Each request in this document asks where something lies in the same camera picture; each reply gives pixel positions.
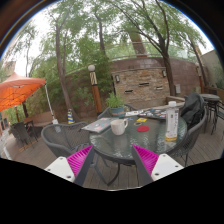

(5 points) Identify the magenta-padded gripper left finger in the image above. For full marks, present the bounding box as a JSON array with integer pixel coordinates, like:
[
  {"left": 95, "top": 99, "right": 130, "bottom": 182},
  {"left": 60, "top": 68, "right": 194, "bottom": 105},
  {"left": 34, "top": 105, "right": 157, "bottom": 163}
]
[{"left": 44, "top": 144, "right": 97, "bottom": 187}]

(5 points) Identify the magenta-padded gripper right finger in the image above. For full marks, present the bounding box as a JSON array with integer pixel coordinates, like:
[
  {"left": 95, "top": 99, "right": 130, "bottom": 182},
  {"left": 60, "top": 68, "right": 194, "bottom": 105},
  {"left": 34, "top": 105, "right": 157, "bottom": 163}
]
[{"left": 130, "top": 143, "right": 185, "bottom": 187}]

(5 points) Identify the clear white-capped drink bottle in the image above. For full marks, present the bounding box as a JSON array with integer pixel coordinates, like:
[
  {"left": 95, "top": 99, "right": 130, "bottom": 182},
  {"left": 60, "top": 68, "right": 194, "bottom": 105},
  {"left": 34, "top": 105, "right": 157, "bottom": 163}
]
[{"left": 165, "top": 100, "right": 180, "bottom": 142}]

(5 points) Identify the grey wicker chair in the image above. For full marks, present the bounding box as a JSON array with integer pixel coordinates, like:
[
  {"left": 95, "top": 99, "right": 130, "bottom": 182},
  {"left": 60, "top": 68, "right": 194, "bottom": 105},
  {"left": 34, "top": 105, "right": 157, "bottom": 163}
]
[
  {"left": 40, "top": 121, "right": 93, "bottom": 159},
  {"left": 166, "top": 99, "right": 208, "bottom": 168},
  {"left": 97, "top": 103, "right": 138, "bottom": 120}
]

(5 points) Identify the silver laptop with stickers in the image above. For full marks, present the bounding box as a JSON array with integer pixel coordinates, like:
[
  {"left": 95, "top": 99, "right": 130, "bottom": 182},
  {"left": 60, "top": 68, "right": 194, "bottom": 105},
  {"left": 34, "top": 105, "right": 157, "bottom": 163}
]
[{"left": 81, "top": 117, "right": 116, "bottom": 134}]

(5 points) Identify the blue yellow striped bollard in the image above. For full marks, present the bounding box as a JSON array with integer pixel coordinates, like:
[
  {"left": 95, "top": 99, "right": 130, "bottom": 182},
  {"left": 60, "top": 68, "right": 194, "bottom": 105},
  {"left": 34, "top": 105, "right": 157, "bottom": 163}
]
[{"left": 67, "top": 108, "right": 75, "bottom": 125}]

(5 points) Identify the white ribbed mug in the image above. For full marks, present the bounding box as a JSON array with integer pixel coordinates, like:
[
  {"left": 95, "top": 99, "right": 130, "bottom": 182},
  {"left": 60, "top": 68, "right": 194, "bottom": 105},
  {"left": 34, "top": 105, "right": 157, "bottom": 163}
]
[{"left": 110, "top": 118, "right": 129, "bottom": 136}]

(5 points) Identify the black laptop with stickers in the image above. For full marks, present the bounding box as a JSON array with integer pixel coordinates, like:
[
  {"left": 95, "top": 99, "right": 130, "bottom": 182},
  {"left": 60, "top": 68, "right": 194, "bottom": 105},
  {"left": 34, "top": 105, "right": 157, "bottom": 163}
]
[{"left": 138, "top": 108, "right": 168, "bottom": 121}]

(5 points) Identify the white printed booklet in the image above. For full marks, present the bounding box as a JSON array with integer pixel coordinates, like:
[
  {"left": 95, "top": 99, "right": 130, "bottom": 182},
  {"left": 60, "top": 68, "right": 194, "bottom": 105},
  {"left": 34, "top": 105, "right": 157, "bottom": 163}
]
[{"left": 124, "top": 110, "right": 144, "bottom": 118}]

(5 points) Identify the wooden bench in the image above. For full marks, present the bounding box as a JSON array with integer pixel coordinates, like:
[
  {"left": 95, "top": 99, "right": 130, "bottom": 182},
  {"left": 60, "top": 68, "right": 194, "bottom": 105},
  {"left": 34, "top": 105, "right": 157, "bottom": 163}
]
[{"left": 23, "top": 111, "right": 54, "bottom": 129}]

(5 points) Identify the green plant in teal pot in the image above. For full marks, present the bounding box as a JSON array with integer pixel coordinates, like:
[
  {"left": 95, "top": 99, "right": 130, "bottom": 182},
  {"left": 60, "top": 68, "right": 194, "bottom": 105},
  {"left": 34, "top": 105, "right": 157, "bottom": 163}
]
[{"left": 105, "top": 93, "right": 127, "bottom": 118}]

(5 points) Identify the dark patio chair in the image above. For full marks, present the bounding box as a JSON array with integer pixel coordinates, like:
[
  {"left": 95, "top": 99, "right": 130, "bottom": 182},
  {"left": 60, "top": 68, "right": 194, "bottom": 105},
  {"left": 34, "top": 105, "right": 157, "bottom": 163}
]
[{"left": 9, "top": 121, "right": 34, "bottom": 148}]

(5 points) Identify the round dark bar table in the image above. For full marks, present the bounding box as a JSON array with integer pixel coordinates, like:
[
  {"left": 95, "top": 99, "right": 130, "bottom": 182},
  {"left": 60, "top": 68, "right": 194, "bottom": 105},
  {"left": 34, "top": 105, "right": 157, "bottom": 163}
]
[{"left": 199, "top": 93, "right": 223, "bottom": 136}]

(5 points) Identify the orange canopy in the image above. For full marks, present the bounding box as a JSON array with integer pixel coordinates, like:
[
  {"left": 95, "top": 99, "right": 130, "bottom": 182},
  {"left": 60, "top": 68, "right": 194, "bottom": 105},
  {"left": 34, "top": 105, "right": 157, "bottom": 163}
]
[{"left": 0, "top": 71, "right": 47, "bottom": 113}]

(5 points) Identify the striped globe lamp post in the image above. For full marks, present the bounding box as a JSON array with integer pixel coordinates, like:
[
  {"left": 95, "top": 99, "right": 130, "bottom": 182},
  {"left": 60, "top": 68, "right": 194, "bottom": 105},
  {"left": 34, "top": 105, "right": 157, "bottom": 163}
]
[{"left": 87, "top": 64, "right": 104, "bottom": 116}]

